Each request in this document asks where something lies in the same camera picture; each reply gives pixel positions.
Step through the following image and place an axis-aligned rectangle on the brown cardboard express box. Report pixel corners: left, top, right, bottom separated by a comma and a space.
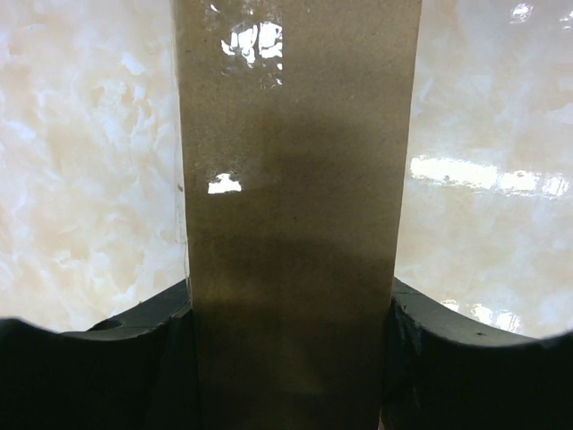
173, 1, 422, 429

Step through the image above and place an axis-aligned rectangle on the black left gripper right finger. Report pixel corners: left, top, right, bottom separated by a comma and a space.
381, 279, 572, 429

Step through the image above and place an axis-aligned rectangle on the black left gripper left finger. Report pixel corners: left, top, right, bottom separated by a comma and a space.
1, 281, 201, 430

